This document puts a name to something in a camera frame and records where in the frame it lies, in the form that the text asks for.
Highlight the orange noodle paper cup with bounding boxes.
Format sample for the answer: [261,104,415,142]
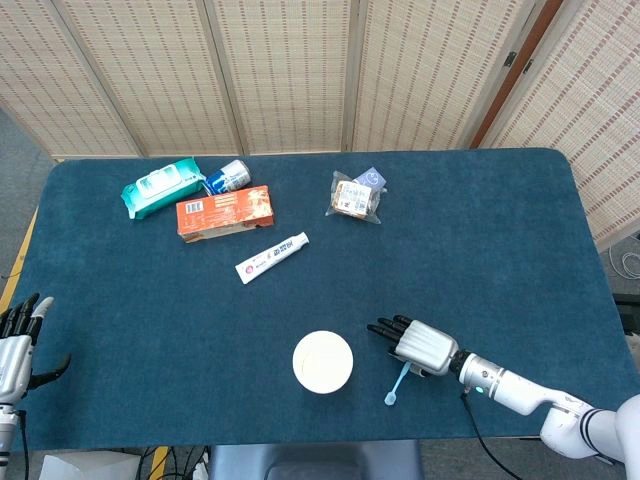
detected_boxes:
[291,330,355,396]

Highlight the black equipment block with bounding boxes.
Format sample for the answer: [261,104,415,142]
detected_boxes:
[613,293,640,337]

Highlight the orange cardboard snack box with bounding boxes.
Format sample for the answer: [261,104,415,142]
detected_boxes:
[175,184,276,245]

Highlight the small blue smiley packet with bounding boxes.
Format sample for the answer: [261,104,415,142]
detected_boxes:
[352,166,387,190]

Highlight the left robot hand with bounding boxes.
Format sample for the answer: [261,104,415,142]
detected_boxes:
[0,292,72,405]

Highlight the clear bag of bread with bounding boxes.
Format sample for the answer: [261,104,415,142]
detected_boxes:
[324,169,387,225]

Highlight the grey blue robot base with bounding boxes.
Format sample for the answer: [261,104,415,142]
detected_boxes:
[207,439,426,480]

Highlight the white floor cables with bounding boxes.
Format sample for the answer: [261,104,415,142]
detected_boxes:
[607,247,640,281]

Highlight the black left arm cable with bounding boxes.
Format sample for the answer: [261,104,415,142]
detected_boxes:
[17,409,30,480]

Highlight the light blue toothbrush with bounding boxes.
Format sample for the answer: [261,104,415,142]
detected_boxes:
[383,362,411,406]

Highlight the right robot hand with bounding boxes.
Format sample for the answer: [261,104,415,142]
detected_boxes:
[366,314,460,379]

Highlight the blue and white can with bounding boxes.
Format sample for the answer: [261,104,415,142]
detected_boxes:
[201,159,253,197]

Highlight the white paper sheet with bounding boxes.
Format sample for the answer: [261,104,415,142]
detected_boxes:
[38,452,141,480]

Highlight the black floor cables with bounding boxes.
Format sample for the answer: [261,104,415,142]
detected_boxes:
[134,444,211,480]

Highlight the brown wooden post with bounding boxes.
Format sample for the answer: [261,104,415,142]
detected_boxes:
[469,0,566,150]

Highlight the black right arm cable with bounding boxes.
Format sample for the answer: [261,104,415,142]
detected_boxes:
[459,392,524,480]

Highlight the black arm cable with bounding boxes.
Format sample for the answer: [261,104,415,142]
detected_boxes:
[17,409,30,480]
[459,392,524,480]

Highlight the white toothpaste tube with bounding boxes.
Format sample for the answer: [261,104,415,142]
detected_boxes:
[234,231,311,286]

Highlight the blue table cloth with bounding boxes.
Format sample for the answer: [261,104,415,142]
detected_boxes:
[0,147,634,454]

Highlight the bamboo folding screen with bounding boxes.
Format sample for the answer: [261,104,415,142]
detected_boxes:
[0,0,640,251]

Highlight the green wet wipes pack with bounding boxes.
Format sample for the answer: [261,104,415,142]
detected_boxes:
[120,156,207,221]

